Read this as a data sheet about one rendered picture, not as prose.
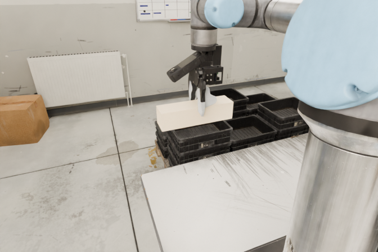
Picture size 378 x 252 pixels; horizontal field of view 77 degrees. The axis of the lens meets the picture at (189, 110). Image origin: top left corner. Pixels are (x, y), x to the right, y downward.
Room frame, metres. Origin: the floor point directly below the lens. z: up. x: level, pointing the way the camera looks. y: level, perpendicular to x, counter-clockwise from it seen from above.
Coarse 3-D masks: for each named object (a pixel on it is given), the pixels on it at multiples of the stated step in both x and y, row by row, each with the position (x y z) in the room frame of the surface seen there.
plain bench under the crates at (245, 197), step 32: (224, 160) 0.91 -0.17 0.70; (256, 160) 0.91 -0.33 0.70; (288, 160) 0.91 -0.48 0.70; (160, 192) 0.71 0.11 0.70; (192, 192) 0.71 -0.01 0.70; (224, 192) 0.71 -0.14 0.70; (256, 192) 0.71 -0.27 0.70; (288, 192) 0.71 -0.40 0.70; (160, 224) 0.56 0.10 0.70; (192, 224) 0.56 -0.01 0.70; (224, 224) 0.56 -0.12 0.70; (256, 224) 0.56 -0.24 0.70; (288, 224) 0.56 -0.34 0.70
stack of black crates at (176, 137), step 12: (168, 132) 1.51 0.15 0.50; (180, 132) 1.51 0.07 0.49; (192, 132) 1.52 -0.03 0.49; (204, 132) 1.52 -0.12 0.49; (216, 132) 1.35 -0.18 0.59; (228, 132) 1.38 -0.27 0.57; (168, 144) 1.52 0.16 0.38; (180, 144) 1.27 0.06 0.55; (192, 144) 1.29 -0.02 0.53; (204, 144) 1.32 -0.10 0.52; (216, 144) 1.36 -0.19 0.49; (228, 144) 1.38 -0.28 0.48; (168, 156) 1.51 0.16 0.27; (180, 156) 1.25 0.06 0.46; (192, 156) 1.30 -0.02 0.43; (204, 156) 1.32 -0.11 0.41
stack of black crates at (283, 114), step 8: (264, 104) 1.83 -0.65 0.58; (272, 104) 1.86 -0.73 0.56; (280, 104) 1.90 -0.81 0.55; (288, 104) 1.93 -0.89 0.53; (296, 104) 1.90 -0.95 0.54; (264, 112) 1.73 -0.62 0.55; (272, 112) 1.64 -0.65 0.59; (280, 112) 1.84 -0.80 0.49; (288, 112) 1.84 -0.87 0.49; (296, 112) 1.84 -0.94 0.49; (264, 120) 1.70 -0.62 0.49; (272, 120) 1.64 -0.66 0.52; (280, 120) 1.55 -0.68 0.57; (288, 120) 1.58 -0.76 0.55; (296, 120) 1.61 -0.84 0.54; (304, 120) 1.64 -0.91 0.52; (280, 128) 1.56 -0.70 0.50; (288, 128) 1.58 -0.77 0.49; (296, 128) 1.61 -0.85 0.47; (304, 128) 1.65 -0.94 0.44; (280, 136) 1.56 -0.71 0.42; (288, 136) 1.60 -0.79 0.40
